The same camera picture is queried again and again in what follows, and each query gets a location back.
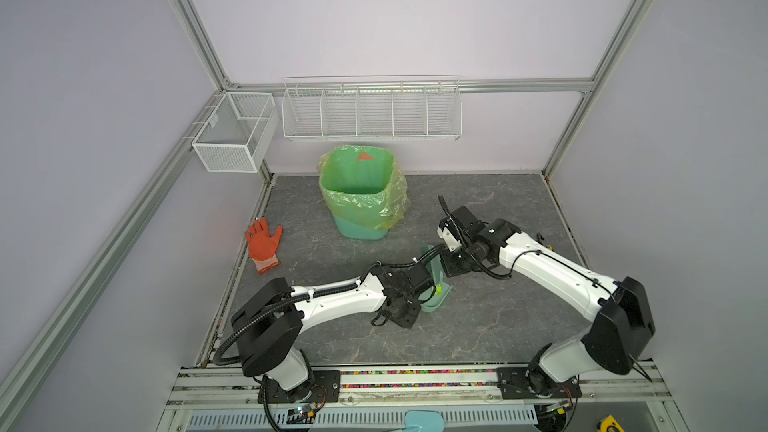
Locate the green trash bin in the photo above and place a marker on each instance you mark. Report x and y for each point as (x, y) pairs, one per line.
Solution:
(360, 198)

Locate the white wire shelf basket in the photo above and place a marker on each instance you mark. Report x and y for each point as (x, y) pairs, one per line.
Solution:
(372, 108)

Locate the yellow-green plastic bin liner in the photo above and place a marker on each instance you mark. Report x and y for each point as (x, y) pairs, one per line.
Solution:
(366, 189)

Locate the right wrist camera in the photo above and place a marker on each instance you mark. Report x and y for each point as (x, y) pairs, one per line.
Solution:
(449, 238)

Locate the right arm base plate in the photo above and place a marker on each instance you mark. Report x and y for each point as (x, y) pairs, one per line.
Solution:
(518, 382)

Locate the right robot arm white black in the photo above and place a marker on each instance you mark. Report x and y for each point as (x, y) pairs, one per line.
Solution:
(621, 321)

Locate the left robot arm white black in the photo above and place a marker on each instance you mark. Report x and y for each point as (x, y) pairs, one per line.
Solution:
(266, 328)

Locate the yellow black pliers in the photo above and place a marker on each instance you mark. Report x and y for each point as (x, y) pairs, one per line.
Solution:
(542, 240)

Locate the white mesh box basket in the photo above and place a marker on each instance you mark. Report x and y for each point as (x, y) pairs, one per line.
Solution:
(237, 132)

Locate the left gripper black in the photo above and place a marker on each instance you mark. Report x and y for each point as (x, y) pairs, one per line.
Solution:
(409, 320)

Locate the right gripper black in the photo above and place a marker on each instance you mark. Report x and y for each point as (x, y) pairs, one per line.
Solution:
(448, 267)

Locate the red rubber glove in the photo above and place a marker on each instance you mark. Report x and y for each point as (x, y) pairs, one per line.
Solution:
(262, 245)

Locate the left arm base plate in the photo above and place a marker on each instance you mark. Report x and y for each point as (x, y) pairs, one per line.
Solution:
(322, 386)

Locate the light blue object front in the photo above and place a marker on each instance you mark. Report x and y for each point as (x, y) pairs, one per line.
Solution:
(423, 421)

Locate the yellow black tape measure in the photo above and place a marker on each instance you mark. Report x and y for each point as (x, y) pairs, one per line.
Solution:
(609, 424)

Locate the mint green dustpan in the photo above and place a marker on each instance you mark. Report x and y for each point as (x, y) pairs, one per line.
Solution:
(430, 300)

